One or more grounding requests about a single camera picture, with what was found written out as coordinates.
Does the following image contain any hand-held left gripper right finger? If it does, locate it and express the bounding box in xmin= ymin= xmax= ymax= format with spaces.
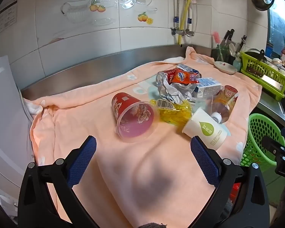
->
xmin=190 ymin=135 xmax=270 ymax=228

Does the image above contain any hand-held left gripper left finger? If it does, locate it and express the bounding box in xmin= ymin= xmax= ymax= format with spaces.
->
xmin=18 ymin=135 xmax=97 ymax=228

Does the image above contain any green plastic basket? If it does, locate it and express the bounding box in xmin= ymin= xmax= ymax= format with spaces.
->
xmin=240 ymin=113 xmax=285 ymax=173

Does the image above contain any white paper cup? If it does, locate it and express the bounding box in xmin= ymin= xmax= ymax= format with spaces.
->
xmin=182 ymin=107 xmax=231 ymax=151

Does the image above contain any yellow plastic wrapper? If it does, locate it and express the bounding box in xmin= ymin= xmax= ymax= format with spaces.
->
xmin=150 ymin=98 xmax=193 ymax=126

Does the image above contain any clear plastic tea bottle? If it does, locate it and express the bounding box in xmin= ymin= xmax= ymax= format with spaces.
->
xmin=210 ymin=85 xmax=238 ymax=124

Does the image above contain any red plastic cup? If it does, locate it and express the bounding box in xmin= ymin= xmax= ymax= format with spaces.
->
xmin=111 ymin=92 xmax=160 ymax=143

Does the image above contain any white milk carton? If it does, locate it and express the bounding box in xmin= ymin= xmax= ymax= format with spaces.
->
xmin=193 ymin=77 xmax=222 ymax=98

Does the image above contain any silver foil wrapper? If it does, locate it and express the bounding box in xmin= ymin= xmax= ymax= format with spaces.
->
xmin=157 ymin=72 xmax=193 ymax=102

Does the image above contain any orange snack packet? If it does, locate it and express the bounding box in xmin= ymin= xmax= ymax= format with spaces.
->
xmin=172 ymin=68 xmax=197 ymax=85

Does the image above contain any red soda can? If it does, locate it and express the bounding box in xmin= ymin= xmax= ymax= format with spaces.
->
xmin=160 ymin=68 xmax=178 ymax=83

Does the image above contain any green plastic dish rack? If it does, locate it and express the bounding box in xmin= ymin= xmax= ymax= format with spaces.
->
xmin=240 ymin=51 xmax=285 ymax=101

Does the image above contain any peach printed towel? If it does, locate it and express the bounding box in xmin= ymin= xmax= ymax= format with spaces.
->
xmin=30 ymin=46 xmax=263 ymax=228

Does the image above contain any gold rimmed bowl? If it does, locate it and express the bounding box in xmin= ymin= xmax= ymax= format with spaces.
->
xmin=269 ymin=57 xmax=283 ymax=67

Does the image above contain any teal plastic bottle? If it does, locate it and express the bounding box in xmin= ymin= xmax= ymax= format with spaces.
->
xmin=233 ymin=53 xmax=242 ymax=72

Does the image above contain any white dish with red print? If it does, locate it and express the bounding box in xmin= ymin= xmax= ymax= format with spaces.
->
xmin=214 ymin=61 xmax=238 ymax=74

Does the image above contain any white appliance panel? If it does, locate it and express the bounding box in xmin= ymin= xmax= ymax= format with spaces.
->
xmin=0 ymin=56 xmax=36 ymax=195

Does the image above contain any black knife holder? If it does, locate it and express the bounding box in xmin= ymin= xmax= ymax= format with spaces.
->
xmin=211 ymin=49 xmax=238 ymax=64

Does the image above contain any glass jar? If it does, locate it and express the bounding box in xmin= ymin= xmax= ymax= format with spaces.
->
xmin=216 ymin=45 xmax=229 ymax=63

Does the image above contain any window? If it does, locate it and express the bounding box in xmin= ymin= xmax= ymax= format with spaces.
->
xmin=266 ymin=0 xmax=285 ymax=81

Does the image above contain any pink bottle brush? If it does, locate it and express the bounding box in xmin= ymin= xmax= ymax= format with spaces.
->
xmin=211 ymin=31 xmax=222 ymax=61

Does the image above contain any grey labelled appliance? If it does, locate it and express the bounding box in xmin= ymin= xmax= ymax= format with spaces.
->
xmin=0 ymin=0 xmax=18 ymax=42

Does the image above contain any cleaver with wooden handle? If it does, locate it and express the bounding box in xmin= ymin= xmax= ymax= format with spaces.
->
xmin=246 ymin=66 xmax=284 ymax=92

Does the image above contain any black handled metal pan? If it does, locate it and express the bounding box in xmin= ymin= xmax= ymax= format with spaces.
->
xmin=245 ymin=49 xmax=268 ymax=63

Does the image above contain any black handled kitchen knife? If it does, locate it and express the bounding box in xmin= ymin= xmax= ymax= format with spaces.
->
xmin=239 ymin=35 xmax=247 ymax=53
xmin=220 ymin=29 xmax=235 ymax=47

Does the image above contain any braided metal hose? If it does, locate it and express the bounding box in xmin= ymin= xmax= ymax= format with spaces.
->
xmin=186 ymin=0 xmax=193 ymax=36
xmin=174 ymin=0 xmax=181 ymax=35

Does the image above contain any white flexible hose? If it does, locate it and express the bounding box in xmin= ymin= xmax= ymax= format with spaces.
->
xmin=192 ymin=0 xmax=200 ymax=36

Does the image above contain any yellow gas hose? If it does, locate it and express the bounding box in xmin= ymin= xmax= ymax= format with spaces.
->
xmin=178 ymin=0 xmax=195 ymax=45

